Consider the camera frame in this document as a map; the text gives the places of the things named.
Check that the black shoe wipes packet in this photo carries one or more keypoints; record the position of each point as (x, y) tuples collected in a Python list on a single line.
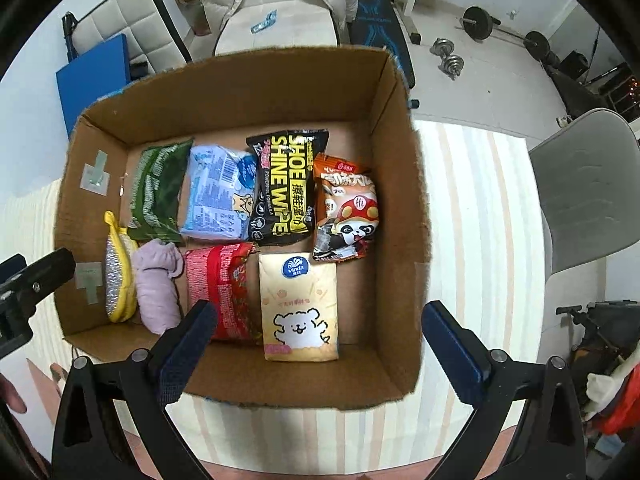
[(280, 190)]

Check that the blue foam mat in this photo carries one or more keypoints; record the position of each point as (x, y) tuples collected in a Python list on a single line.
[(90, 80)]

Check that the chrome dumbbell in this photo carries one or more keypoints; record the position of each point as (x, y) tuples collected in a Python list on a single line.
[(440, 47), (453, 65)]

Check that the white quilted folding seat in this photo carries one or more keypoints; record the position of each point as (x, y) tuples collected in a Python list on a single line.
[(125, 15)]

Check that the red soft packet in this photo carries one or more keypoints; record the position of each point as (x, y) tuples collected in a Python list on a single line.
[(225, 280)]

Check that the white goose plush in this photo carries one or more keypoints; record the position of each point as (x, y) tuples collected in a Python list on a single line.
[(607, 385)]

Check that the yellow scrubbing sponge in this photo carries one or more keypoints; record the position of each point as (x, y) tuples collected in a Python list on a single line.
[(117, 280)]

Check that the panda print snack packet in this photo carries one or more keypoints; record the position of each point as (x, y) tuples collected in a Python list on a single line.
[(345, 210)]

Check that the short barbell with black plates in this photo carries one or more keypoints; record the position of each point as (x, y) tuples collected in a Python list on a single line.
[(477, 22)]

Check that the light blue wipes packet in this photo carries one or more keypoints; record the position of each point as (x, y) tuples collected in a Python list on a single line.
[(215, 195)]

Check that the beige padded chair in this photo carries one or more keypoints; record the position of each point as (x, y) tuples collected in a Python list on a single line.
[(290, 15)]

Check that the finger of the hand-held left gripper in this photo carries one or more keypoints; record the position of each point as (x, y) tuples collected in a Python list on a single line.
[(11, 269), (50, 272)]

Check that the grey chair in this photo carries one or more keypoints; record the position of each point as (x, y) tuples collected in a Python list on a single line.
[(585, 200)]

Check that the cardboard box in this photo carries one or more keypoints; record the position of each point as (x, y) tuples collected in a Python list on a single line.
[(350, 110)]

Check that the red plastic bag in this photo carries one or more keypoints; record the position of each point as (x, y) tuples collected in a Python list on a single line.
[(620, 422)]

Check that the black scooter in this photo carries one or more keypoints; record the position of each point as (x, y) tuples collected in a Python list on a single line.
[(605, 325)]

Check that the black and blue weight bench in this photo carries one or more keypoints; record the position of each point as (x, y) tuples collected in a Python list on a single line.
[(375, 15)]

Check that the black speaker box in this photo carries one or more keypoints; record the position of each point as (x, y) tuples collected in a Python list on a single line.
[(574, 64)]

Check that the small blue wrapper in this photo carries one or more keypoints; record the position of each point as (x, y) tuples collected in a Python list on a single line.
[(264, 21)]

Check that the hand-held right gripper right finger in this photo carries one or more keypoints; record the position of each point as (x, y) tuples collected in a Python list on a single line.
[(450, 355)]

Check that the green soft packet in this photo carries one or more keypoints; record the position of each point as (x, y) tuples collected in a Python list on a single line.
[(155, 190)]

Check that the person's left hand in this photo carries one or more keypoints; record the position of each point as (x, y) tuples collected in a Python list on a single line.
[(12, 394)]

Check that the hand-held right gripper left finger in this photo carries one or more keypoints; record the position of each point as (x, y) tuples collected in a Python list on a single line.
[(187, 350)]

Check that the brown cardboard carton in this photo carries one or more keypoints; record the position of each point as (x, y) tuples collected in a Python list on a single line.
[(187, 0)]

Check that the yellow tissue pack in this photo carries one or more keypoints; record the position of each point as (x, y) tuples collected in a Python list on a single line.
[(297, 310)]

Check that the purple socks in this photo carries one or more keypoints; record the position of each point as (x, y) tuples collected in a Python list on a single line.
[(157, 290)]

